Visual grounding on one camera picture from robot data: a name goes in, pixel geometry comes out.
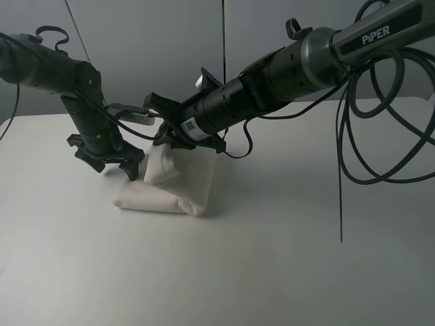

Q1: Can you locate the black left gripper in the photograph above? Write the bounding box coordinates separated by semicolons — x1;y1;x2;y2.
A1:
67;134;145;181

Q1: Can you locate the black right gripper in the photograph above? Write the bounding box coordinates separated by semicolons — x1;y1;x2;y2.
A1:
143;92;226;153

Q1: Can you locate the white towel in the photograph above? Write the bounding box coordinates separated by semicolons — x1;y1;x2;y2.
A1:
113;144;217;216

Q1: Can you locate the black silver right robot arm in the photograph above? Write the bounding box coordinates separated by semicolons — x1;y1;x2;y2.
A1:
143;1;434;153

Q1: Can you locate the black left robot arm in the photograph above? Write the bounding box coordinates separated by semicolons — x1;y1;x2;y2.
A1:
1;34;145;181

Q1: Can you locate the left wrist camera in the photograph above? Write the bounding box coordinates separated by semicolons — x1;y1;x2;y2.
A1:
106;103;158;126

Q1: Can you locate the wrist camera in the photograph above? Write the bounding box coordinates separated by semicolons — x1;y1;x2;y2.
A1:
106;103;158;126
195;67;222;92

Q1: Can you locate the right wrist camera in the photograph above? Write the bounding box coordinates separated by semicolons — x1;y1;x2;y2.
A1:
195;67;222;92

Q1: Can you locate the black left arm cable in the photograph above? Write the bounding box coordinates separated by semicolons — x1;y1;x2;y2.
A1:
0;26;160;142

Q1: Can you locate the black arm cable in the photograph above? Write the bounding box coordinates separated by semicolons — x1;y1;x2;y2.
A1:
224;47;435;244
0;26;160;142

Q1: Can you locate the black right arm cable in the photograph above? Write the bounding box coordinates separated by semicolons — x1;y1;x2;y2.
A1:
224;47;435;244

